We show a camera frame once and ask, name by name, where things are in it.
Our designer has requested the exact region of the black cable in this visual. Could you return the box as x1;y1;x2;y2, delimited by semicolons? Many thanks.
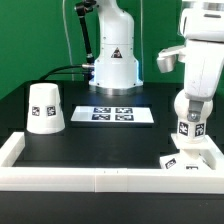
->
38;64;96;82

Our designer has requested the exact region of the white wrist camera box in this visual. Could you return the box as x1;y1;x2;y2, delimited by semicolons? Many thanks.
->
157;45;186;73

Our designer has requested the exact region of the white lamp bulb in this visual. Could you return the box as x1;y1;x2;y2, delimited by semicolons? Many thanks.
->
174;90;213;143

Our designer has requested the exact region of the white lamp shade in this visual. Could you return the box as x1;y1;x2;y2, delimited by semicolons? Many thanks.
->
27;83;65;134

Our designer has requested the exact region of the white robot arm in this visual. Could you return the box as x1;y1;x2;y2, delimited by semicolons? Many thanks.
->
90;0;224;122

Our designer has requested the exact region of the white U-shaped fence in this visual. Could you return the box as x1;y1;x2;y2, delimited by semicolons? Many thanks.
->
0;132;224;194

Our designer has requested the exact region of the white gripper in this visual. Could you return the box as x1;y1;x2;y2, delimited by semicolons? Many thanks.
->
184;40;224;122

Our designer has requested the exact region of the white marker tag plate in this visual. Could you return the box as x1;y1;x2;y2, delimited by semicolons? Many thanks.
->
71;106;154;124

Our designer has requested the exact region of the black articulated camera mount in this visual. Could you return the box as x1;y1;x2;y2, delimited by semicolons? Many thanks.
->
75;0;96;64

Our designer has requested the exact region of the grey hanging cable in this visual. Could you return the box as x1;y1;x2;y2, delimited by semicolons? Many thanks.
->
61;0;75;67

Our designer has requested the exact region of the white lamp base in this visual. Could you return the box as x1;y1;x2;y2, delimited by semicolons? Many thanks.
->
158;133;216;171

